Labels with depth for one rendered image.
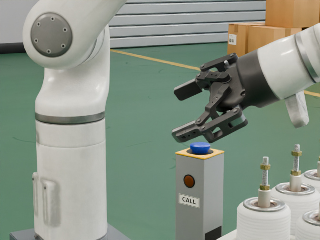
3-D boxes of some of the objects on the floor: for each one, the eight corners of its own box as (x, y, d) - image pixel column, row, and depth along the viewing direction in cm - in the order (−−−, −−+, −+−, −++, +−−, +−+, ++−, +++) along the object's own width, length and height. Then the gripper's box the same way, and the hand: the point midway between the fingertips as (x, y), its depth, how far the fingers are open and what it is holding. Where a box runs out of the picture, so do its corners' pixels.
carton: (258, 61, 538) (259, 22, 532) (277, 64, 518) (279, 24, 511) (226, 63, 525) (227, 23, 518) (244, 66, 504) (245, 25, 498)
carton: (300, 70, 484) (302, 27, 478) (272, 73, 473) (274, 28, 467) (274, 65, 510) (275, 25, 504) (247, 67, 499) (248, 25, 493)
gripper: (258, 21, 96) (163, 65, 101) (266, 86, 85) (159, 132, 90) (281, 59, 100) (189, 100, 105) (292, 126, 89) (187, 168, 94)
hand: (178, 114), depth 98 cm, fingers open, 9 cm apart
